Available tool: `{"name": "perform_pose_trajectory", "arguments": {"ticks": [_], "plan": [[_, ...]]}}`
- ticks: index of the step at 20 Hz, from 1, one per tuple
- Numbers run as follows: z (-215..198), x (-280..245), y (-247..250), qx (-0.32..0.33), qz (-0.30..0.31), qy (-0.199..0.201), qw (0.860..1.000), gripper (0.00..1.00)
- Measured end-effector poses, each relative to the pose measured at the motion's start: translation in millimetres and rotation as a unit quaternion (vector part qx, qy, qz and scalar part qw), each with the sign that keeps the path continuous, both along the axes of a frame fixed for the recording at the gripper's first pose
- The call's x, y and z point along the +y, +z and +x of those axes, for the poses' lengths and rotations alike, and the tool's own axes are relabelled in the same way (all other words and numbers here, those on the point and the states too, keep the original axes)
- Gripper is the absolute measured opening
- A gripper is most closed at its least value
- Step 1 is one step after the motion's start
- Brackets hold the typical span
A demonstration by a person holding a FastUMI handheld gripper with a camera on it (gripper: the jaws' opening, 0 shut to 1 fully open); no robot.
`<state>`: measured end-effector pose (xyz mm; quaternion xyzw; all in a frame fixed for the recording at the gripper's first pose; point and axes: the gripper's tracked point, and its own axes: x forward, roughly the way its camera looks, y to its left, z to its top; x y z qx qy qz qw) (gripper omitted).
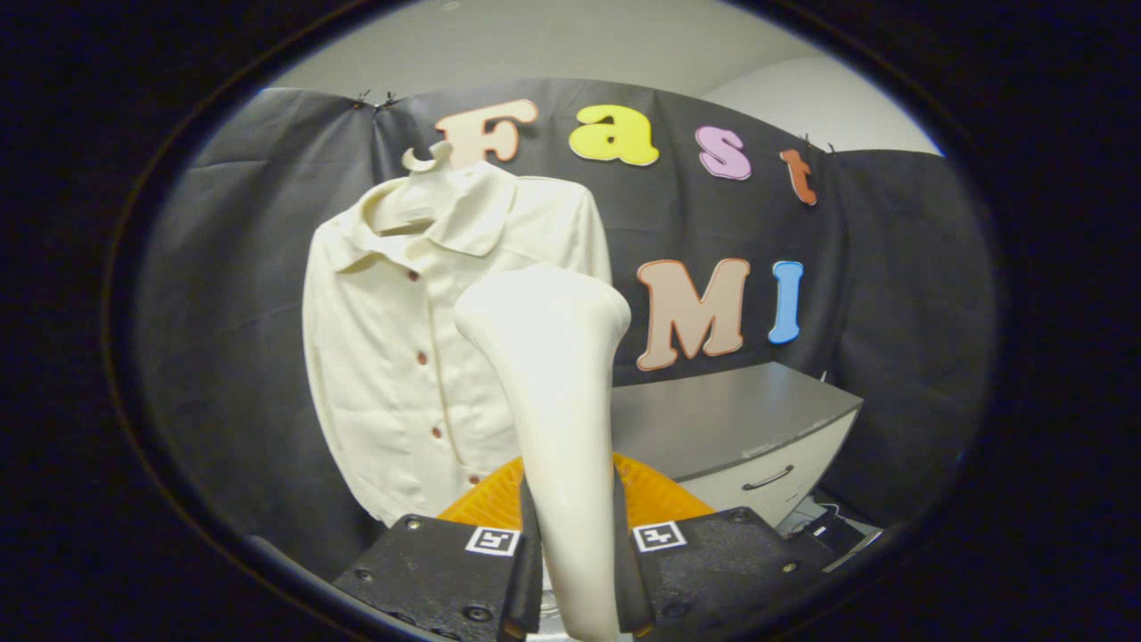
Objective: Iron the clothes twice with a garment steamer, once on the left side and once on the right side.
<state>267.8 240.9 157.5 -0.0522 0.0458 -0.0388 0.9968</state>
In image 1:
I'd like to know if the white garment steamer head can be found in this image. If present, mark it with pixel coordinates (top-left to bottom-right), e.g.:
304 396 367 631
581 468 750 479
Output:
453 261 632 642

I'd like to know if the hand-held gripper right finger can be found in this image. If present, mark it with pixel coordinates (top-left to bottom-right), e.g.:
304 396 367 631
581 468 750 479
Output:
611 452 839 641

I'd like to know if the cream button-up shirt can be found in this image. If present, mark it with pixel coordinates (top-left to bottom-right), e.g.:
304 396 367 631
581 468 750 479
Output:
301 160 614 527

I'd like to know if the white clothes hanger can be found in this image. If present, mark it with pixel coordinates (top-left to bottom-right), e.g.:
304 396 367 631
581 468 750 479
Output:
370 141 464 237

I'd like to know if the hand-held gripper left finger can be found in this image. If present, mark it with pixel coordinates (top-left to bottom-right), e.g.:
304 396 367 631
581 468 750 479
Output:
334 457 545 642

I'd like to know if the black box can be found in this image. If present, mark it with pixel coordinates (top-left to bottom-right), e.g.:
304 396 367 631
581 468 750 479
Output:
793 504 861 558

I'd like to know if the grey cabinet with drawer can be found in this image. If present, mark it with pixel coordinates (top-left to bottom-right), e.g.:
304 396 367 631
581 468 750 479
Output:
611 361 864 529

